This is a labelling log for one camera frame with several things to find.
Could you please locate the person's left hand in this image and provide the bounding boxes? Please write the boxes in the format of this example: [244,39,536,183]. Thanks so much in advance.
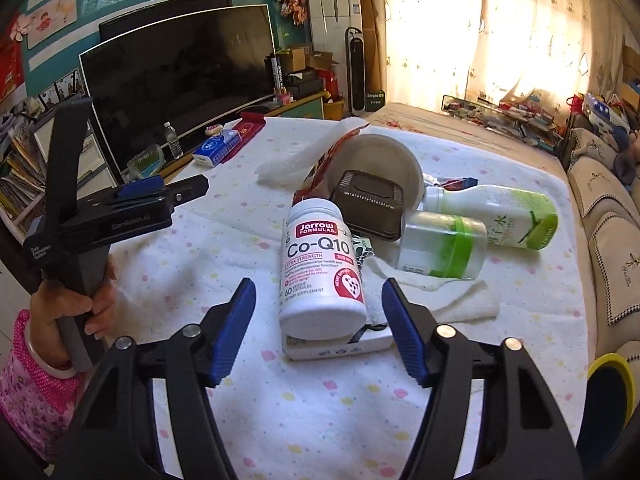
[28,257,120,371]

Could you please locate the small white carton box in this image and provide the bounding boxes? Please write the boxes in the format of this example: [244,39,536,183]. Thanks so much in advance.
[282,324,394,361]

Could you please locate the white dotted tablecloth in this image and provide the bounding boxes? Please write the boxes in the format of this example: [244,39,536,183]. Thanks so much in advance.
[112,118,588,479]

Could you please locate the dark brown plastic box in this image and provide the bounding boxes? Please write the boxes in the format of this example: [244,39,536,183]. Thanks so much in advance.
[331,170,404,242]

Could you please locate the black tower fan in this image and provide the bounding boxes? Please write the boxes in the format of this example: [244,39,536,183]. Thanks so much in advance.
[345,26,367,116]

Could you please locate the small water bottle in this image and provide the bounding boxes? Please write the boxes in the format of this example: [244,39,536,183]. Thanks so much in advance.
[164,122,183,159]

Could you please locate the white tissue napkin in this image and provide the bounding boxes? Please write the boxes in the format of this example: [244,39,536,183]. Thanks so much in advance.
[360,256,499,325]

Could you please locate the white Co-Q10 supplement bottle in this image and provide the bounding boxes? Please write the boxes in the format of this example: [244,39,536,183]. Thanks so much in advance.
[279,198,368,340]

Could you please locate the glass tray with clutter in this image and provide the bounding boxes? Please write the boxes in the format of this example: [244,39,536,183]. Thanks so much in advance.
[440,94,562,154]

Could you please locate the cream window curtains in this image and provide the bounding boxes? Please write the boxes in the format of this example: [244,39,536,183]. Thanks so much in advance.
[372,0,639,117]

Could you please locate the black flat television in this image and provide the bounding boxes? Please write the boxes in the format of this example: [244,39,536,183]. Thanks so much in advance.
[79,4,274,176]

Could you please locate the yellow-rimmed black trash bin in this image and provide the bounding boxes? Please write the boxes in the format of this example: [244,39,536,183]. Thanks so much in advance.
[576,353,639,479]

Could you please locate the green white drink bottle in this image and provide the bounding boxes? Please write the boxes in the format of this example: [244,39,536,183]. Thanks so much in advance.
[423,184,559,250]

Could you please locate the pink floral sleeve forearm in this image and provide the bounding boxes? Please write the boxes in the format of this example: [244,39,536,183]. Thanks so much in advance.
[1,310,85,464]

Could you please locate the beige sofa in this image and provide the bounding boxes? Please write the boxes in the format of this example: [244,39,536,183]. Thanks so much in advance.
[558,114,639,360]

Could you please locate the clear jar green band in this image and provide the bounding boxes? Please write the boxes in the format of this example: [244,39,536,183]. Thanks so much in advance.
[395,211,488,280]

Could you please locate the blue tissue packet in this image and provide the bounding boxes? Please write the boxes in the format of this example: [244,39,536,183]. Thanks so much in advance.
[193,129,241,168]

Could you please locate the floral beige bed sheet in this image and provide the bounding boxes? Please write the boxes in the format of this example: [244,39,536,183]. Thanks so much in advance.
[367,103,565,178]

